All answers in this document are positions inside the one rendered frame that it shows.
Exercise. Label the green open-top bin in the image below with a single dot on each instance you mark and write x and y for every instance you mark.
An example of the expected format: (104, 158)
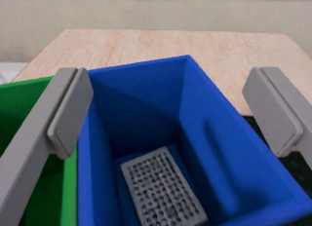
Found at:
(56, 196)

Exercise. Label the blue bin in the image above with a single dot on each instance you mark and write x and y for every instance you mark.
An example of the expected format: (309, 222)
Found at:
(141, 106)

